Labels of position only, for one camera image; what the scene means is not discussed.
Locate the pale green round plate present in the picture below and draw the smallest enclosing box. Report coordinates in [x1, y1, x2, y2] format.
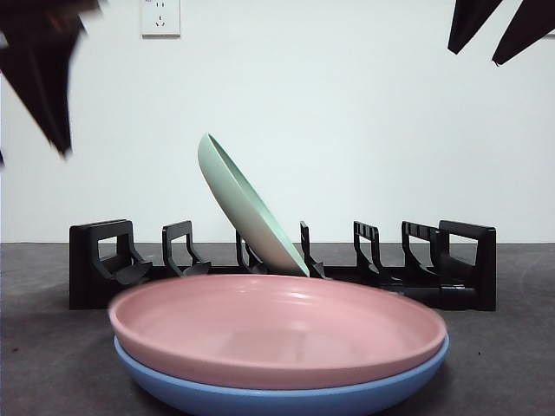
[198, 133, 311, 277]

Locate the pink round plate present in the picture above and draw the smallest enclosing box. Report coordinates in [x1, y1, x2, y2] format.
[108, 273, 447, 390]

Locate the blue round plate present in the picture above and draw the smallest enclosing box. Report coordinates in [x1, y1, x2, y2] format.
[113, 333, 451, 416]

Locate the black plastic plate rack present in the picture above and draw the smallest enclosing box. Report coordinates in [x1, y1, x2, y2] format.
[69, 218, 498, 313]

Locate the white wall socket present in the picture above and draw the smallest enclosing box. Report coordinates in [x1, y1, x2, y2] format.
[141, 0, 181, 38]

